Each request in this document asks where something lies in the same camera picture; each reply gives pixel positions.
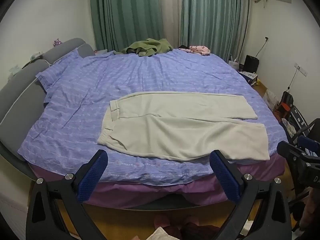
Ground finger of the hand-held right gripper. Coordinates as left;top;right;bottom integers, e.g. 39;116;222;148
297;135;320;153
277;141;320;164

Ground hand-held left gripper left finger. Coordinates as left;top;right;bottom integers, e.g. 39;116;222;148
26;149;118;240

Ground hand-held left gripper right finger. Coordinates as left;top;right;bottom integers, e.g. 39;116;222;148
209;150;292;240

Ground cream pants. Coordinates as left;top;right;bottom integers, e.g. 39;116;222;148
97;91;270;162

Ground person's right forearm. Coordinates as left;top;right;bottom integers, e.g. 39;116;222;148
299;187;320;230

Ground black and orange backpack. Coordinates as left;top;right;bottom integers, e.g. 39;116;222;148
275;91;294;117

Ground white plastic bag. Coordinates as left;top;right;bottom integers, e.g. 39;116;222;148
264;89;279;110

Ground purple bed sheet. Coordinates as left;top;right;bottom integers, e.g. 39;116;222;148
27;154;287;209

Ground blue patterned bedspread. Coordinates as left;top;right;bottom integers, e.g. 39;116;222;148
17;48;284;183

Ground blue and white box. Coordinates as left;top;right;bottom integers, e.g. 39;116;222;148
239;71;258;85

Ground black floor heater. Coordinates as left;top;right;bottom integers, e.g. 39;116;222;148
244;54;260;73

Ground white paper bag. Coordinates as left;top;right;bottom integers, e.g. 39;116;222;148
228;54;240;71

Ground grey padded headboard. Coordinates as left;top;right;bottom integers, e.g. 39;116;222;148
0;38;95;179

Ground blue patterned pillow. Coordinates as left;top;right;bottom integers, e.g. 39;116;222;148
36;49;84;92

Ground pink patterned garment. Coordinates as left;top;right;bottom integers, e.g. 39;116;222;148
184;45;211;56

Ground olive green garment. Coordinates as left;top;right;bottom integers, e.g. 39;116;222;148
114;38;173;57

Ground green curtain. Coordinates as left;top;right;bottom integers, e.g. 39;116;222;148
89;0;164;52
180;0;250;62

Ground black metal chair frame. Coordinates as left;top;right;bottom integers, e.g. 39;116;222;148
282;105;320;145

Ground white wall power strip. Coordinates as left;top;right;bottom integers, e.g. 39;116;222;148
294;63;308;77

